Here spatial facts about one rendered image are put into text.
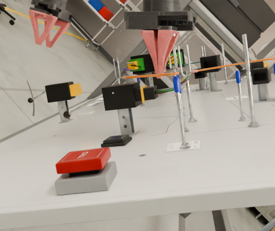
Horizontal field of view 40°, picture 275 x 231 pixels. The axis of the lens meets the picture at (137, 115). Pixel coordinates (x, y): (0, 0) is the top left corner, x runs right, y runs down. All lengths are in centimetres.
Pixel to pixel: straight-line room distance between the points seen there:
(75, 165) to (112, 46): 819
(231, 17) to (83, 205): 137
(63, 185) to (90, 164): 4
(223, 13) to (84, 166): 133
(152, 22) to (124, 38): 795
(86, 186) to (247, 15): 136
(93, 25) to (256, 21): 729
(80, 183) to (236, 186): 16
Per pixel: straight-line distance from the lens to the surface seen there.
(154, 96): 63
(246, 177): 39
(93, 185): 40
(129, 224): 117
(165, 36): 56
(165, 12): 56
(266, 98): 86
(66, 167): 40
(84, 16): 891
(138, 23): 57
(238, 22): 166
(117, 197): 37
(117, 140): 59
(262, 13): 168
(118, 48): 852
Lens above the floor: 127
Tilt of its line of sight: 12 degrees down
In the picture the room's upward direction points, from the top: 45 degrees clockwise
